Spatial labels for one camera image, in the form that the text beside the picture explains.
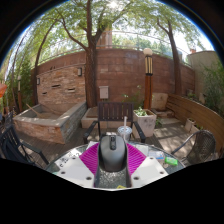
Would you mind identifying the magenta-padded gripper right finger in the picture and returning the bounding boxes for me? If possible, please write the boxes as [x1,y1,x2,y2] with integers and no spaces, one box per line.
[125,142,170,190]

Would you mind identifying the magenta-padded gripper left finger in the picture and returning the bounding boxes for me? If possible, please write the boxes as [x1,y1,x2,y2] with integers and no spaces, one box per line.
[49,142,102,189]

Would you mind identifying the grey computer mouse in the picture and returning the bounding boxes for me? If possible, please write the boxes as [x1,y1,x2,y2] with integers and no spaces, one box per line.
[98,134,128,173]

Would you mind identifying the white booklet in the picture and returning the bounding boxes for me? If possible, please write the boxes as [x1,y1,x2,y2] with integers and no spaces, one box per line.
[134,143,150,156]

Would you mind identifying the small green packet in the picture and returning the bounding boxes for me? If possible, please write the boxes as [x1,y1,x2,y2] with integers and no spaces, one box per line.
[164,156,179,167]

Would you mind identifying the clear cup with straw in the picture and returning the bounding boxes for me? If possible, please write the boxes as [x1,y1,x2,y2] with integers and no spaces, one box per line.
[116,115,133,143]

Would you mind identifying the white square planter with plant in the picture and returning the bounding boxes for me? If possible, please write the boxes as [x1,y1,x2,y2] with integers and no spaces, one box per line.
[132,106,158,139]

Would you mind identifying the stone raised planter box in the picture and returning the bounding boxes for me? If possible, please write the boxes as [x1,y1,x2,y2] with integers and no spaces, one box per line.
[13,100,88,145]

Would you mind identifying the small white planter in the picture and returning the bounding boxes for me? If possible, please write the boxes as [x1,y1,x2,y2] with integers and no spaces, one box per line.
[184,118,198,133]

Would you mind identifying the dark wooden slatted chair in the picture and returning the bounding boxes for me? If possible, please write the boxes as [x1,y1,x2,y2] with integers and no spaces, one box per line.
[83,101,147,145]

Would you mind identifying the curved wooden bench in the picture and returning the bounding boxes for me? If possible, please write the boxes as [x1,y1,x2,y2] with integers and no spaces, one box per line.
[165,93,224,154]

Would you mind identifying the large forked tree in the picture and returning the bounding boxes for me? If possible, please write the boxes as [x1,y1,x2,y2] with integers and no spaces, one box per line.
[53,0,141,108]

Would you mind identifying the thin curved tree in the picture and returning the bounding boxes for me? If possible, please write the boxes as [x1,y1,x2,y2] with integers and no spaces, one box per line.
[31,19,60,106]

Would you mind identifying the slim leaning tree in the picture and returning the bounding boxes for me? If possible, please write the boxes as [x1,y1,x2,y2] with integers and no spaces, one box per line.
[156,16,184,96]

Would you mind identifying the grey wall utility box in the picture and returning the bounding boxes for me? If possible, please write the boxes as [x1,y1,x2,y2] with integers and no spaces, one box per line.
[99,85,110,100]

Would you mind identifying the wooden lamp post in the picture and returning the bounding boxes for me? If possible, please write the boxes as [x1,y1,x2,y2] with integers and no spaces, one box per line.
[142,47,154,110]

